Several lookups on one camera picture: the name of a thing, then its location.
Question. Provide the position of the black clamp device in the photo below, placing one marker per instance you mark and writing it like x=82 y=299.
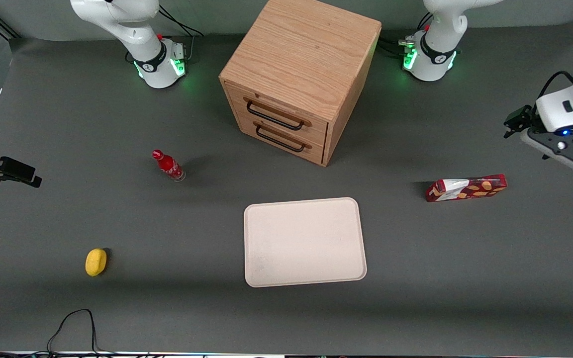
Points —
x=15 y=172

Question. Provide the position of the red cola bottle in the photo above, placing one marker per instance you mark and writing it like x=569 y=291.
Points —
x=168 y=165

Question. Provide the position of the cream plastic tray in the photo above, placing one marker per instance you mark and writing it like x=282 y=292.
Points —
x=304 y=242

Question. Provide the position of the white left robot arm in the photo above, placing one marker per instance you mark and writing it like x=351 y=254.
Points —
x=433 y=54

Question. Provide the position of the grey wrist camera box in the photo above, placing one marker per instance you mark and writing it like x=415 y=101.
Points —
x=560 y=147

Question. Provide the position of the yellow lemon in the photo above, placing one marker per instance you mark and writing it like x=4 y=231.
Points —
x=96 y=262

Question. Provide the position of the red cookie box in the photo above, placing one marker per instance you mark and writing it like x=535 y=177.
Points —
x=465 y=189

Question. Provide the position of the wooden drawer cabinet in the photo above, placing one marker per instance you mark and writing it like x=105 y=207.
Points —
x=301 y=54

